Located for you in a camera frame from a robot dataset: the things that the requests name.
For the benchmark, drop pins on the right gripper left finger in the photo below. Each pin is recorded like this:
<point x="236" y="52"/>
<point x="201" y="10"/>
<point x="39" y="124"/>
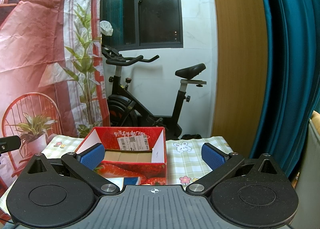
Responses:
<point x="81" y="166"/>

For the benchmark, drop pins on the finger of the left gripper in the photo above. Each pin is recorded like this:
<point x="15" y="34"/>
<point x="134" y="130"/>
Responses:
<point x="11" y="143"/>

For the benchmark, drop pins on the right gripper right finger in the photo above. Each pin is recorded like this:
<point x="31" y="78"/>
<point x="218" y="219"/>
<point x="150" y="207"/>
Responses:
<point x="223" y="166"/>

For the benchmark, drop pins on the checked bunny tablecloth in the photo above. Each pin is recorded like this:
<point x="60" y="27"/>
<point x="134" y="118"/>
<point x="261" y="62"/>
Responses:
<point x="184" y="161"/>

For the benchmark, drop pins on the red strawberry cardboard box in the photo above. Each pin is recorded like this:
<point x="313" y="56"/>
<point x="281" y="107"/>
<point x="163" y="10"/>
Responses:
<point x="149" y="166"/>

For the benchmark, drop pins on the white shipping label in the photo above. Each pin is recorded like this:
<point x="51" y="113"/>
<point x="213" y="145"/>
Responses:
<point x="134" y="143"/>

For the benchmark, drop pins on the printed red backdrop cloth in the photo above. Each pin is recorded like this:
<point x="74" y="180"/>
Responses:
<point x="52" y="77"/>

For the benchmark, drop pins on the white plastic bag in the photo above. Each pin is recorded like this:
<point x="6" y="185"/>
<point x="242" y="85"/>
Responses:
<point x="106" y="28"/>

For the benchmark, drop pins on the wooden door panel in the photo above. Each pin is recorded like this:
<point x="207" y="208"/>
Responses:
<point x="242" y="61"/>

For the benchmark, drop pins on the dark window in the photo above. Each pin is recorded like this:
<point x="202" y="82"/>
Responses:
<point x="143" y="24"/>

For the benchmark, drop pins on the teal curtain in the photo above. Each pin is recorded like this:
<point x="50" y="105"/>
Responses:
<point x="292" y="82"/>

